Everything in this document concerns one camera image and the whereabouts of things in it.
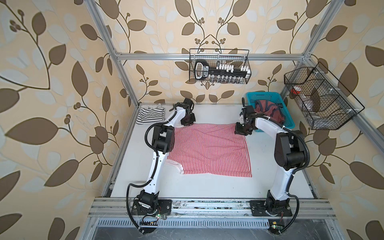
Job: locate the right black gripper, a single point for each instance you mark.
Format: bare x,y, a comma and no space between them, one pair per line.
238,131

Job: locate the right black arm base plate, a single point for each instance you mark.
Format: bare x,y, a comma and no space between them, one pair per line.
267,208

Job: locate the black vial rack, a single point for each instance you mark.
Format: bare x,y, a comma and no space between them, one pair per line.
229,74

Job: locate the teal plastic basket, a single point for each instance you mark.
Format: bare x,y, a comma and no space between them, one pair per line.
275,98

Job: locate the back black wire basket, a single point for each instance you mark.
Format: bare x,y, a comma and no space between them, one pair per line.
235,57

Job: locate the red white striped tank top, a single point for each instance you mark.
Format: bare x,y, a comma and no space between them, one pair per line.
210,149

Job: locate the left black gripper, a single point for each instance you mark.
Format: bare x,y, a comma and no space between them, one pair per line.
192,121

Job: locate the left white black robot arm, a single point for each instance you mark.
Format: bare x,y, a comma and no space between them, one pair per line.
160,137

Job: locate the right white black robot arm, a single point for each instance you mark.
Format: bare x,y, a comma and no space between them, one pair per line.
291,155

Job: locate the aluminium front rail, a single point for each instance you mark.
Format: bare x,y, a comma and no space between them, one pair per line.
310,209

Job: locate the black white striped tank top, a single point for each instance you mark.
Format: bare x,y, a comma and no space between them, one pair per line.
150,115

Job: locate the black white handled tool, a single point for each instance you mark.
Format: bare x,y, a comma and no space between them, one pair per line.
201,70

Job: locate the right black wire basket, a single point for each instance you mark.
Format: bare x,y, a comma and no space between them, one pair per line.
330,102

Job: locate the dark red tank top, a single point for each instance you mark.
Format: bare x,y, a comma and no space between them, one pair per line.
270,109

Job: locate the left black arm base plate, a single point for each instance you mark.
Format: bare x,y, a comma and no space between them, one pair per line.
164,207

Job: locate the black wire basket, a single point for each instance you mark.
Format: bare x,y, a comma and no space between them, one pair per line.
235,57
330,102

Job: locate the red capped plastic bottle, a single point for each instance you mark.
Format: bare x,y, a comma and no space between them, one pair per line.
296,92

